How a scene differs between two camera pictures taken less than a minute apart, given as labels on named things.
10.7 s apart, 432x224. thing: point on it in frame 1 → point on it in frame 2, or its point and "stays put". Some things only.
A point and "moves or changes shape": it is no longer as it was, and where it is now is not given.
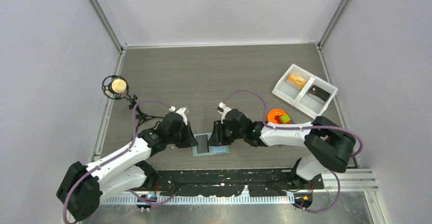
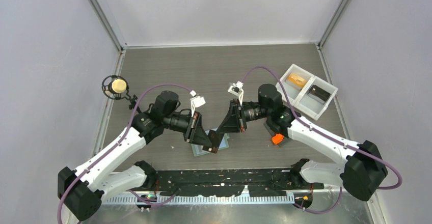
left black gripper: x=189 y=140 → x=198 y=136
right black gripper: x=217 y=138 → x=231 y=124
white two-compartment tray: x=309 y=94 stays put
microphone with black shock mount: x=116 y=87 stays put
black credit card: x=317 y=91 stays put
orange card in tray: x=297 y=79 stays put
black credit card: x=203 y=145 moves or changes shape
